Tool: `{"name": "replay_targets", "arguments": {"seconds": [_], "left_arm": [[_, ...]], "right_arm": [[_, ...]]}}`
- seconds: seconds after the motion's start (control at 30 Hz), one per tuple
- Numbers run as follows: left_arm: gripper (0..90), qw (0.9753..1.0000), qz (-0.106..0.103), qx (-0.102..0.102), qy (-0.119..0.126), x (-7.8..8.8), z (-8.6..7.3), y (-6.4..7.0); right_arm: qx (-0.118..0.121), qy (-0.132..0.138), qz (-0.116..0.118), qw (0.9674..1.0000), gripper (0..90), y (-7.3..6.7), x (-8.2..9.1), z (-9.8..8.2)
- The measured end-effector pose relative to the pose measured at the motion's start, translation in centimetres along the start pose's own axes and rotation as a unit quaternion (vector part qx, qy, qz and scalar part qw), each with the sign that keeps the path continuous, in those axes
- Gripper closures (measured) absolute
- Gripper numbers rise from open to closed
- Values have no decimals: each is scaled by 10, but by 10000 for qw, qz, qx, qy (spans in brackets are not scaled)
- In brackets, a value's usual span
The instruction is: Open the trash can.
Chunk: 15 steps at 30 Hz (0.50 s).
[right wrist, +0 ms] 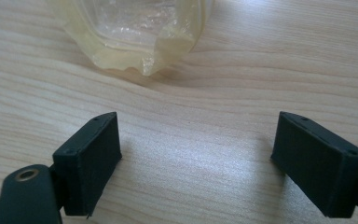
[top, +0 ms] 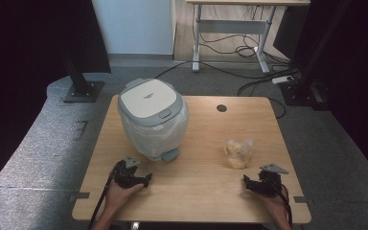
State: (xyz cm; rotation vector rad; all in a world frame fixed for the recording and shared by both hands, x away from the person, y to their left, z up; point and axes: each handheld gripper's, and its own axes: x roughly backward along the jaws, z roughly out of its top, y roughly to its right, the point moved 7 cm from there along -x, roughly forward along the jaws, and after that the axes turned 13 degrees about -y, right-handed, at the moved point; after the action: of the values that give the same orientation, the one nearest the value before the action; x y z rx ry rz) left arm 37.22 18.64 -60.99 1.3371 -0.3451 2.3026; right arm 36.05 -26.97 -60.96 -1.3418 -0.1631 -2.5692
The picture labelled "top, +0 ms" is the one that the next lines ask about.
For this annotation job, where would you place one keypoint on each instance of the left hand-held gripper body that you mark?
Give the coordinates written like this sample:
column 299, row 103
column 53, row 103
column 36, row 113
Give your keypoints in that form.
column 126, row 179

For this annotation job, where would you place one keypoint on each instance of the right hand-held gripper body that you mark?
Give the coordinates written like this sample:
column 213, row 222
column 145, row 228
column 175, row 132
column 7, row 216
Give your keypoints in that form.
column 270, row 185

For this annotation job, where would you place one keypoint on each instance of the beige food item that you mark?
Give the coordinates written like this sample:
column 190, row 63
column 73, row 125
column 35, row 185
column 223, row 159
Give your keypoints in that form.
column 239, row 154

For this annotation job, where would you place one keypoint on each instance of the white rice cooker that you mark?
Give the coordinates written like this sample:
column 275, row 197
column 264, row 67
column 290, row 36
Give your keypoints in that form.
column 148, row 97

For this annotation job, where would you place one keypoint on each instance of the person's left hand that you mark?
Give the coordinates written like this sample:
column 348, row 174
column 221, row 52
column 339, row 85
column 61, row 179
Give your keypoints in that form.
column 118, row 196

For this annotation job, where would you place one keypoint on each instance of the person's right hand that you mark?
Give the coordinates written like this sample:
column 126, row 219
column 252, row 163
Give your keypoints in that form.
column 278, row 207

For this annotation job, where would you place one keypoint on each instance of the grey floor socket cover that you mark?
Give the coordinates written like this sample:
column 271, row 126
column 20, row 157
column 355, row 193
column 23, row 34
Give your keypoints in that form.
column 80, row 129

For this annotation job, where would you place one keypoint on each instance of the dark round table grommet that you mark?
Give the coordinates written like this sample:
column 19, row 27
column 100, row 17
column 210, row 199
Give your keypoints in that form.
column 221, row 108

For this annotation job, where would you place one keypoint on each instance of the black stand base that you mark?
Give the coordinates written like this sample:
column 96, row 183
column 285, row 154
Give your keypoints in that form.
column 83, row 89

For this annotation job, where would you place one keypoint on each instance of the white power strip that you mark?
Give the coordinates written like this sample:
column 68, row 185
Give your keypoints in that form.
column 282, row 79

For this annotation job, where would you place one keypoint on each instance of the white bin lid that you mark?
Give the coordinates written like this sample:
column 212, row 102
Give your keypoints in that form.
column 364, row 80

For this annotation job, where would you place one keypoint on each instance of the black curtain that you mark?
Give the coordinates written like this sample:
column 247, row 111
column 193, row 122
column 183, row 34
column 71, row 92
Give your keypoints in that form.
column 28, row 64

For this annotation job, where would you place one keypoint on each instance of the grey table bracket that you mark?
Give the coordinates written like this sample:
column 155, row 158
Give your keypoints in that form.
column 79, row 195

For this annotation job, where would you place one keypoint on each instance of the black stand with slanted post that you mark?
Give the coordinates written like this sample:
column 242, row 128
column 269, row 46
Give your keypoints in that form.
column 310, row 73

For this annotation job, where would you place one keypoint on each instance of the white desk frame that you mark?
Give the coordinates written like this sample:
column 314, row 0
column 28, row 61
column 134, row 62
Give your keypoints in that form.
column 233, row 27

